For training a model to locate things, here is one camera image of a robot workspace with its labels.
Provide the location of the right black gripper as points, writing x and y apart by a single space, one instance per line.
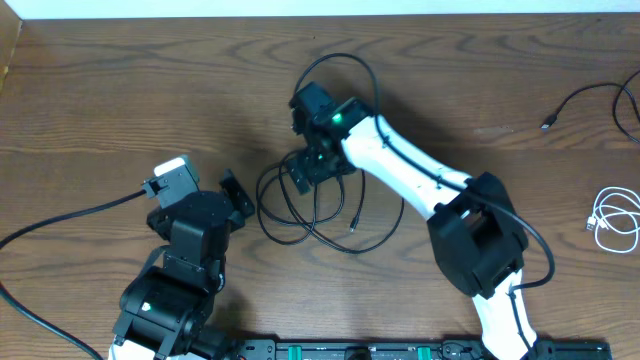
314 175

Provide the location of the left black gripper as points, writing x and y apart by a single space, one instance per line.
245 200

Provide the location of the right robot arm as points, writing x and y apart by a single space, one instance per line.
477 243

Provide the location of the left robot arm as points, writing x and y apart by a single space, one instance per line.
165 308

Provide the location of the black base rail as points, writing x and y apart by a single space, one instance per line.
215 344

